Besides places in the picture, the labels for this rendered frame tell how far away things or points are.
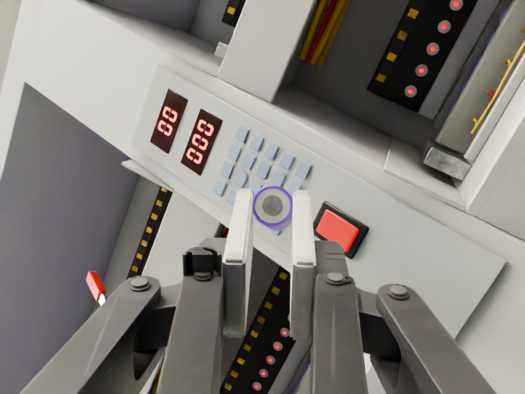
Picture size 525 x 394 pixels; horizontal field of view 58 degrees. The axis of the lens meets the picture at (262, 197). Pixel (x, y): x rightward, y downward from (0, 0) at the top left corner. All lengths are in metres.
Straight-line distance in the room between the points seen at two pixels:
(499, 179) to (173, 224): 0.24
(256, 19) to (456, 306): 0.23
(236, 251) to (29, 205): 0.47
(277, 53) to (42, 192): 0.36
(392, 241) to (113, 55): 0.28
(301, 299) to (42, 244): 0.53
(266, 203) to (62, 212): 0.47
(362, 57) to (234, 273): 0.40
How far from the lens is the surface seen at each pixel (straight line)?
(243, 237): 0.17
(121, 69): 0.43
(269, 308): 0.54
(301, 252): 0.16
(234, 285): 0.16
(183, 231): 0.39
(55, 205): 0.64
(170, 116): 0.38
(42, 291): 0.72
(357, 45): 0.53
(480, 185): 0.29
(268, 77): 0.35
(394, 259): 0.30
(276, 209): 0.21
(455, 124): 0.36
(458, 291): 0.29
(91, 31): 0.46
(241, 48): 0.35
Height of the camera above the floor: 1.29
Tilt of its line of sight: 25 degrees up
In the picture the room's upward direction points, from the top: 57 degrees counter-clockwise
